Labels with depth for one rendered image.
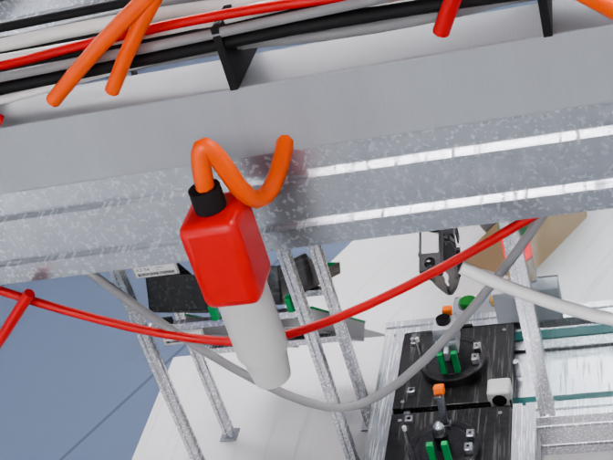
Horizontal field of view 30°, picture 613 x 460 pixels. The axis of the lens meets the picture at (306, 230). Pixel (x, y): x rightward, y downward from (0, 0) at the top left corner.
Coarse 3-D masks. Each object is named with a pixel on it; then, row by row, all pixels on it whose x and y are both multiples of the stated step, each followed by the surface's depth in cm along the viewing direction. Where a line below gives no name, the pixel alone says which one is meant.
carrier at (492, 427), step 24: (480, 408) 224; (504, 408) 223; (408, 432) 224; (432, 432) 214; (456, 432) 218; (480, 432) 219; (504, 432) 217; (408, 456) 216; (432, 456) 211; (456, 456) 212; (480, 456) 213; (504, 456) 212
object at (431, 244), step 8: (424, 232) 232; (432, 232) 232; (440, 232) 231; (424, 240) 231; (432, 240) 231; (440, 240) 230; (424, 248) 230; (432, 248) 230; (440, 248) 229; (424, 256) 230; (432, 256) 229; (440, 256) 229; (424, 264) 228; (432, 264) 228
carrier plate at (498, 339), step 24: (408, 336) 249; (432, 336) 247; (480, 336) 243; (504, 336) 241; (408, 360) 243; (504, 360) 234; (408, 384) 236; (480, 384) 230; (408, 408) 230; (432, 408) 229; (456, 408) 228
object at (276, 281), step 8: (296, 256) 219; (304, 256) 221; (296, 264) 218; (304, 264) 221; (312, 264) 225; (328, 264) 238; (336, 264) 235; (272, 272) 212; (280, 272) 212; (304, 272) 221; (312, 272) 225; (336, 272) 235; (272, 280) 212; (280, 280) 212; (304, 280) 221; (312, 280) 225; (272, 288) 213; (280, 288) 212; (304, 288) 221; (280, 296) 212; (280, 304) 213
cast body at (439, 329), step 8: (440, 320) 230; (448, 320) 230; (432, 328) 231; (440, 328) 230; (448, 328) 229; (440, 336) 231; (456, 336) 232; (448, 344) 231; (456, 344) 230; (448, 352) 230; (448, 360) 230
